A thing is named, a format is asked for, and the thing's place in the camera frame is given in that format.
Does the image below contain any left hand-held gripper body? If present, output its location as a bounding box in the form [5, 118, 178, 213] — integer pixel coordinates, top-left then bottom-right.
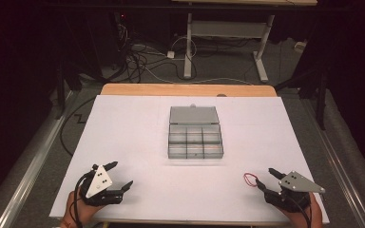
[79, 164, 125, 207]

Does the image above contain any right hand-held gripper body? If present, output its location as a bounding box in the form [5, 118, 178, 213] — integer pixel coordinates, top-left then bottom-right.
[263, 170, 327, 213]

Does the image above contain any red rubber band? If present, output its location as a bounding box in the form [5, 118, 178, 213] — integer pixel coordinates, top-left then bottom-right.
[242, 172, 259, 188]

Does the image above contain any clear plastic compartment box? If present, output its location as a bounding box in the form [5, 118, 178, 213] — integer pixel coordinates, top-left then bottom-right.
[166, 104, 225, 160]

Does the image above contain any person's left hand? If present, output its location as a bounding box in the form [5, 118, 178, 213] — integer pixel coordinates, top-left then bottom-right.
[60, 189, 106, 228]

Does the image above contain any person's right hand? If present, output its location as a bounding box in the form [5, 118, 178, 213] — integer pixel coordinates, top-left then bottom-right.
[281, 193, 324, 228]

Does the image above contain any white table board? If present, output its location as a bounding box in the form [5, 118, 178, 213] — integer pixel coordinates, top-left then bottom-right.
[48, 94, 331, 225]

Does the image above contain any black metal stand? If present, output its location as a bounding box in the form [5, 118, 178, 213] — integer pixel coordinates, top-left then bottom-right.
[274, 67, 329, 131]
[54, 63, 68, 120]

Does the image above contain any black computer tower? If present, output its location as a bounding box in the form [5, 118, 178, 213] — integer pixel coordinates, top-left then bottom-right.
[85, 9, 125, 71]

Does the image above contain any white adapter box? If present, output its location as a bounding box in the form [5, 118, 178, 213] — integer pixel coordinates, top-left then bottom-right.
[294, 41, 308, 53]

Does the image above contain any white-legged desk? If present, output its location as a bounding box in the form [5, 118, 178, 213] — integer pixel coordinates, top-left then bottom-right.
[170, 0, 318, 84]

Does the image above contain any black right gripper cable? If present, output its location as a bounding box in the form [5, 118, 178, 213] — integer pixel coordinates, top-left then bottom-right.
[281, 191, 312, 228]

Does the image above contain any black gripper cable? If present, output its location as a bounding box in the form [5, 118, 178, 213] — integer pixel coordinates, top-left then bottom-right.
[72, 172, 96, 228]
[281, 191, 312, 228]

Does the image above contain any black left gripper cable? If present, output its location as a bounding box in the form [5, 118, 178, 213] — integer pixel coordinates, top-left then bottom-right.
[72, 172, 96, 228]

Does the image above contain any metal floor rail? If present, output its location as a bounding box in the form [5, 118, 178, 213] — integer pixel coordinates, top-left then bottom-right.
[0, 89, 80, 228]
[300, 98, 365, 228]

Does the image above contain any long black floor cable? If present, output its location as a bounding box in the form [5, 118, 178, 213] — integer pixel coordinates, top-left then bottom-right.
[59, 96, 97, 157]

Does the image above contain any white floor cable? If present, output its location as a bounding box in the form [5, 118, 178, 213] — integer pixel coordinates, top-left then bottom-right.
[144, 66, 255, 86]

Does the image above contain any bundle of black floor cables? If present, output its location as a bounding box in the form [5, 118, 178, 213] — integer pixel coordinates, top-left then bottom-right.
[117, 22, 198, 85]

